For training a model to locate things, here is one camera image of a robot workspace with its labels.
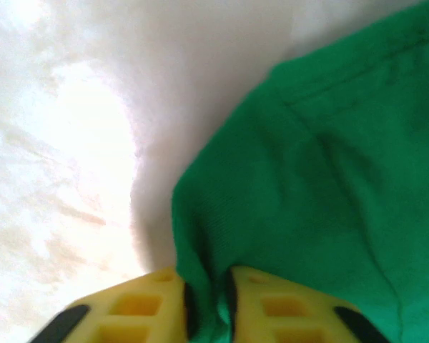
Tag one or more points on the green t-shirt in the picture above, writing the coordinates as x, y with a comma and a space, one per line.
325, 178

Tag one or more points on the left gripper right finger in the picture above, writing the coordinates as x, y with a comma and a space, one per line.
289, 311

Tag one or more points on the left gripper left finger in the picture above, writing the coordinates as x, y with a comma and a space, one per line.
136, 307

